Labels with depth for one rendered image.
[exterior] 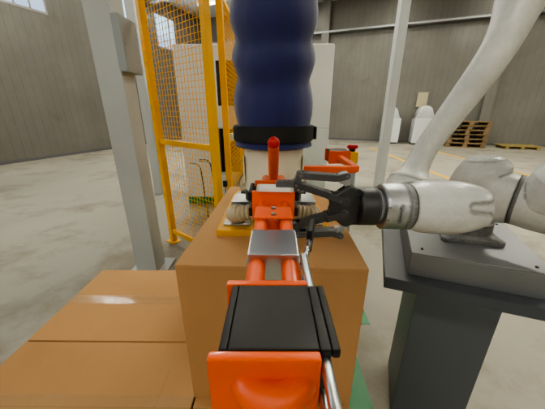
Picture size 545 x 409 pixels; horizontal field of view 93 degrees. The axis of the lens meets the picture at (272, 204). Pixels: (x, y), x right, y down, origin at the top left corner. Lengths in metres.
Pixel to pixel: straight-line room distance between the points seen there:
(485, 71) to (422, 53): 11.90
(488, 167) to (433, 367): 0.77
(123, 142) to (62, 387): 1.45
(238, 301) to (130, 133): 1.85
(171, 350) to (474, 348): 1.04
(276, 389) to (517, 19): 0.70
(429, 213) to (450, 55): 12.23
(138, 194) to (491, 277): 1.97
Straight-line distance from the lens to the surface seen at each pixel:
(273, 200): 0.50
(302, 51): 0.70
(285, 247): 0.32
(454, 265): 0.97
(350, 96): 12.42
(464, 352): 1.28
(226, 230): 0.67
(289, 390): 0.20
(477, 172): 1.02
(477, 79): 0.70
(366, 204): 0.50
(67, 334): 1.18
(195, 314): 0.65
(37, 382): 1.08
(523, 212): 1.02
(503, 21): 0.73
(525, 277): 1.03
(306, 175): 0.48
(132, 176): 2.08
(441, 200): 0.54
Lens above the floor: 1.25
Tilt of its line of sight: 20 degrees down
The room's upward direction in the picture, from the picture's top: straight up
